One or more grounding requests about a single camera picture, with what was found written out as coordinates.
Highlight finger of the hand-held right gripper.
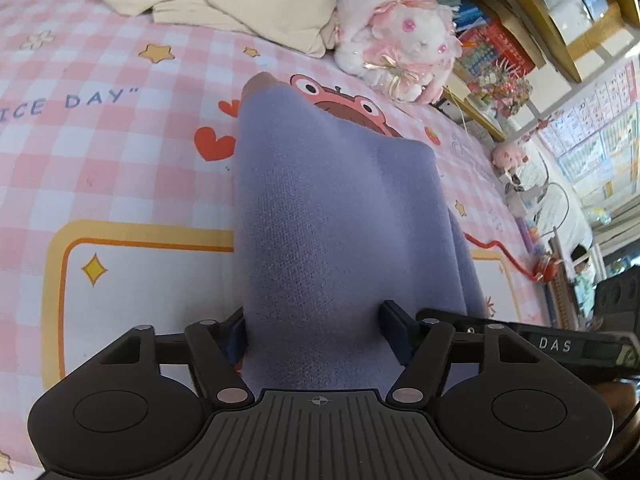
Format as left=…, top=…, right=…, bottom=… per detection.
left=416, top=308, right=521, bottom=343

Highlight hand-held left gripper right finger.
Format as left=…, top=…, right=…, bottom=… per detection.
left=381, top=300, right=541, bottom=407

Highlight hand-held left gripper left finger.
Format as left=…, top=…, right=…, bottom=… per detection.
left=97, top=307, right=254, bottom=407

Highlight purple and pink sweater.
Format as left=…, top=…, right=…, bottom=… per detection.
left=232, top=72, right=490, bottom=392

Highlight person's right hand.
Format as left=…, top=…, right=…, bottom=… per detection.
left=597, top=379, right=640, bottom=441

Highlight red ball ornament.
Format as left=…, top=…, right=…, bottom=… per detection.
left=531, top=254, right=560, bottom=285

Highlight colourful small blocks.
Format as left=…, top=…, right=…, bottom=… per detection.
left=517, top=215, right=543, bottom=251

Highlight white power strip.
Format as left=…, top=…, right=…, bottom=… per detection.
left=505, top=170, right=548, bottom=221

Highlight small pink plush pig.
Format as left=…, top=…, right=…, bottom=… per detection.
left=491, top=140, right=530, bottom=172

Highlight cream flat box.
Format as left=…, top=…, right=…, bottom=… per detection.
left=442, top=77, right=476, bottom=111

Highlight colourful beaded ornament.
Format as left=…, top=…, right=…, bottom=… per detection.
left=477, top=60, right=533, bottom=117

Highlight pink checkered desk mat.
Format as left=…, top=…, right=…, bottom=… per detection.
left=0, top=0, right=556, bottom=480

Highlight red boxed book set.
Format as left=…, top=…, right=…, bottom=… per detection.
left=457, top=20, right=536, bottom=93

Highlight wooden bookshelf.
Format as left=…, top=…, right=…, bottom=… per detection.
left=320, top=0, right=626, bottom=141

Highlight white pink plush bunny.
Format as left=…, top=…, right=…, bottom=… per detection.
left=334, top=0, right=462, bottom=107

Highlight red cord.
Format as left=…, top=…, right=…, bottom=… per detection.
left=462, top=232, right=538, bottom=283

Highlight alphabet wall poster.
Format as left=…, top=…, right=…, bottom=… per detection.
left=537, top=60, right=640, bottom=196

